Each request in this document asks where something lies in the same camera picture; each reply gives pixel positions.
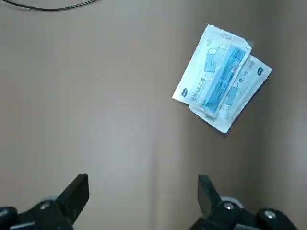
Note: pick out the blue face mask packet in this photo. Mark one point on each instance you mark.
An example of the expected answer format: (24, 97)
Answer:
(251, 81)
(204, 72)

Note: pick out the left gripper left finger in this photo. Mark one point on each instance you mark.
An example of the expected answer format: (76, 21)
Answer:
(60, 210)

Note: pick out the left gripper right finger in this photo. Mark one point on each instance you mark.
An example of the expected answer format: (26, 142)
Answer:
(223, 215)

